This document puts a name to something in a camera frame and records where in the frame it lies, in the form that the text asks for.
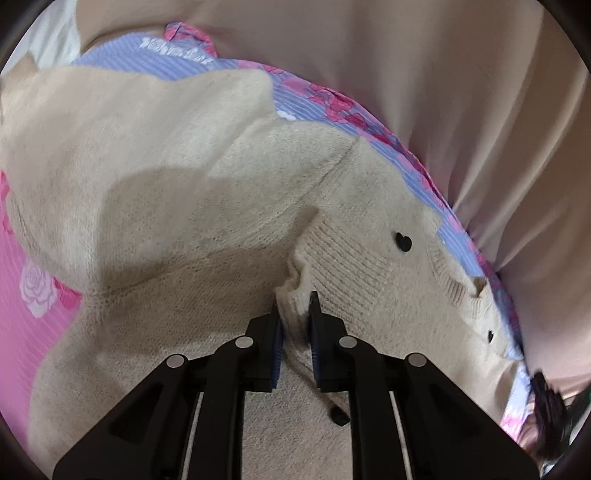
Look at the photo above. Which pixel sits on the pink and blue floral bedsheet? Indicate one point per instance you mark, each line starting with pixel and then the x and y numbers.
pixel 32 332

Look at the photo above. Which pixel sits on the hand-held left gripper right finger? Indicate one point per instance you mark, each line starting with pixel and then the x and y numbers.
pixel 316 356

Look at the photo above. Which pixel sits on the cream knit cardigan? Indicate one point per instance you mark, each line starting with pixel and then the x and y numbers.
pixel 184 194

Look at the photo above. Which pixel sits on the beige curtain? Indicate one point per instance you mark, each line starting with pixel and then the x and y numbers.
pixel 438 83

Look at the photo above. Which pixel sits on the white satin cloth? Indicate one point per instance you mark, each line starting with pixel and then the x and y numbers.
pixel 51 32

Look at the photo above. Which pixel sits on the dark blurred object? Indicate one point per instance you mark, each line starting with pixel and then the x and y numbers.
pixel 551 415

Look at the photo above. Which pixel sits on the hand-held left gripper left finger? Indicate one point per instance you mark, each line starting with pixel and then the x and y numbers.
pixel 277 353

